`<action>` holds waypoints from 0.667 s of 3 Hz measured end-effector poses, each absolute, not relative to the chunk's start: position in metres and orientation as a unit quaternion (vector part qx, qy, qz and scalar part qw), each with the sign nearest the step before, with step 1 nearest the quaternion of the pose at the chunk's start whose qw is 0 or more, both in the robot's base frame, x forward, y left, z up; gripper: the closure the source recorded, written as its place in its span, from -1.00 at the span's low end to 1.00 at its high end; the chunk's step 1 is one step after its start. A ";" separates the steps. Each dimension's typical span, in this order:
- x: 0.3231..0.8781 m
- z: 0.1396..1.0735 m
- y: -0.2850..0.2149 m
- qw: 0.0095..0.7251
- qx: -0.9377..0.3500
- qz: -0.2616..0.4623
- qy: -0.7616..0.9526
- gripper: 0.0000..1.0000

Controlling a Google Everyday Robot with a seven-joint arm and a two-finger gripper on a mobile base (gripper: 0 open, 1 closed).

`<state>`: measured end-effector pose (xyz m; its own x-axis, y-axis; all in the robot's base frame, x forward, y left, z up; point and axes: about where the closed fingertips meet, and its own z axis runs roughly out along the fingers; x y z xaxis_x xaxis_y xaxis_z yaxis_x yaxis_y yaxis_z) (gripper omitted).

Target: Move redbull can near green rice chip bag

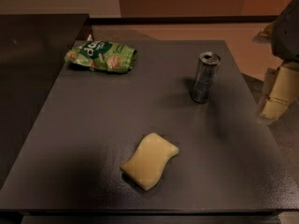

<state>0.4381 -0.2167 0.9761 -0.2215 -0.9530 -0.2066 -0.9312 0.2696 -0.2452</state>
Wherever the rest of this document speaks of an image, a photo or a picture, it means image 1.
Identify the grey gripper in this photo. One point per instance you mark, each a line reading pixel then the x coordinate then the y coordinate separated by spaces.
pixel 287 36

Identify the silver redbull can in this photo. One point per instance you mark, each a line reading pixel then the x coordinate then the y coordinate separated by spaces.
pixel 207 69

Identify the green rice chip bag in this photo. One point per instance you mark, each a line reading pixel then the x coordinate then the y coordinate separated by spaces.
pixel 103 56

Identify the yellow sponge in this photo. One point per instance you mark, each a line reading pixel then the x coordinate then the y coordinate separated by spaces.
pixel 146 166

